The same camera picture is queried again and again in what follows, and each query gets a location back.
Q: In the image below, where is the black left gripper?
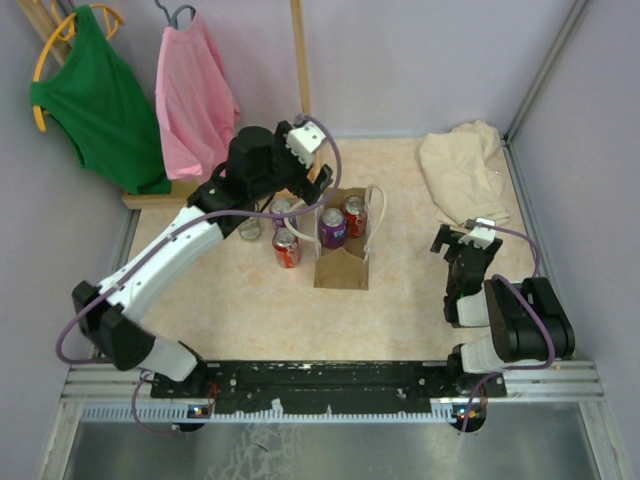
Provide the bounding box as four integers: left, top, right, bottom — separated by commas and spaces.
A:
250, 121, 333, 206

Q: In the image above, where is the purple soda can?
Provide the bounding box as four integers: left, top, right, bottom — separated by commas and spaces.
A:
319, 208, 347, 249

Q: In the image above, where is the red soda can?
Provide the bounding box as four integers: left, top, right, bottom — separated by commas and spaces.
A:
342, 195, 368, 238
272, 228, 301, 268

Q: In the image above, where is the green glass bottle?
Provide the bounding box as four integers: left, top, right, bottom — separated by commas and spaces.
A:
237, 216, 262, 241

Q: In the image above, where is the brown canvas bag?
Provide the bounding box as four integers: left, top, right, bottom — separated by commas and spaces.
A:
285, 184, 388, 290

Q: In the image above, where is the silver top purple can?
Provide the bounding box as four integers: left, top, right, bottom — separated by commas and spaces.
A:
269, 198, 297, 231

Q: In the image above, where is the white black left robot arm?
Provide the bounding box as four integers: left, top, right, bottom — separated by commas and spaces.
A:
72, 115, 341, 397

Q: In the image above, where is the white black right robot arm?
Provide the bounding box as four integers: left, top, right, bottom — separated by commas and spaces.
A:
431, 219, 576, 396

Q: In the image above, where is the red soda can back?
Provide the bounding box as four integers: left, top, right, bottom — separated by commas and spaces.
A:
342, 195, 368, 238

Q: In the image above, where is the beige crumpled cloth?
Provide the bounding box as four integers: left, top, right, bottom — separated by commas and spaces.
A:
418, 120, 509, 226

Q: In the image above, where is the pink t-shirt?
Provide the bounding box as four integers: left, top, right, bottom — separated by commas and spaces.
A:
155, 13, 241, 184

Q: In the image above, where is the wooden clothes rack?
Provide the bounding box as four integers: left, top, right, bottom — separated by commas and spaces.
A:
17, 1, 311, 210

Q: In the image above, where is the grey clothes hanger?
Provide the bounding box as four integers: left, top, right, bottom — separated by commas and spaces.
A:
154, 0, 197, 30

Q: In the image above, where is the green tank top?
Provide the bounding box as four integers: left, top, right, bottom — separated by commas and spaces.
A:
30, 4, 171, 195

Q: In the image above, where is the yellow clothes hanger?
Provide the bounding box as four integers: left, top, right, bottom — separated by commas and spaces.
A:
31, 3, 125, 133

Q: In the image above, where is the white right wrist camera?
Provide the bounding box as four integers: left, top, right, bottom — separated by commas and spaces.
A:
458, 218, 496, 250

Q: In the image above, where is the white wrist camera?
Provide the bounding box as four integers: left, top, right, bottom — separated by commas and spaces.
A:
286, 120, 326, 169
458, 218, 496, 250

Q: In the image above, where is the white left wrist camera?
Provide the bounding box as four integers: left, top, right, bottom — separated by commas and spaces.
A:
286, 120, 326, 169

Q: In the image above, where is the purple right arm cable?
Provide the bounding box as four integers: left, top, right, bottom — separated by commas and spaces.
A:
459, 219, 557, 434

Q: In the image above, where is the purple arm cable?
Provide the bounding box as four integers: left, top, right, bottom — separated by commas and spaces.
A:
459, 219, 557, 434
54, 113, 344, 437

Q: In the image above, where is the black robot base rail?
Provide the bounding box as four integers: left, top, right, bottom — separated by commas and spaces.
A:
151, 359, 482, 415

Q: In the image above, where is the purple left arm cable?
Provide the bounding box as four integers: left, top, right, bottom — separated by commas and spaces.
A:
54, 113, 344, 437

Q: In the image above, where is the aluminium frame rail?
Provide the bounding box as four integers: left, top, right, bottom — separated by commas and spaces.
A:
61, 361, 604, 403

